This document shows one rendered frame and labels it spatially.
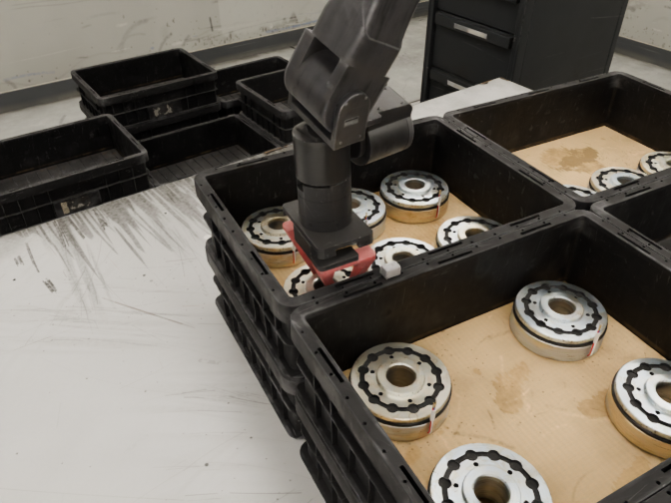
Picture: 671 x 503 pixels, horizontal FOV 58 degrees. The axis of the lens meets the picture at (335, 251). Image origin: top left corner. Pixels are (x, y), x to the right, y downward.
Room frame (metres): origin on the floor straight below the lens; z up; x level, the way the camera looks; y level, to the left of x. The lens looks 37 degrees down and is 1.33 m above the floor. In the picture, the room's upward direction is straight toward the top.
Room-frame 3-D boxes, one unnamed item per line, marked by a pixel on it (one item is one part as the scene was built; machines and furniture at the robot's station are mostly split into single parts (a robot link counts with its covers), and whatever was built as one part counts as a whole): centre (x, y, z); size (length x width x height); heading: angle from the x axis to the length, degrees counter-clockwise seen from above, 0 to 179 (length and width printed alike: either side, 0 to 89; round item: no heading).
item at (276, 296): (0.66, -0.05, 0.92); 0.40 x 0.30 x 0.02; 118
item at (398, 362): (0.41, -0.07, 0.86); 0.05 x 0.05 x 0.01
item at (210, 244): (0.66, -0.05, 0.87); 0.40 x 0.30 x 0.11; 118
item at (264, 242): (0.67, 0.08, 0.86); 0.10 x 0.10 x 0.01
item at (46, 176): (1.39, 0.73, 0.37); 0.40 x 0.30 x 0.45; 126
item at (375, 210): (0.72, -0.02, 0.86); 0.10 x 0.10 x 0.01
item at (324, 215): (0.55, 0.01, 0.98); 0.10 x 0.07 x 0.07; 26
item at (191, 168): (1.63, 0.40, 0.31); 0.40 x 0.30 x 0.34; 126
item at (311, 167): (0.55, 0.01, 1.04); 0.07 x 0.06 x 0.07; 125
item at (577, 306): (0.51, -0.26, 0.86); 0.05 x 0.05 x 0.01
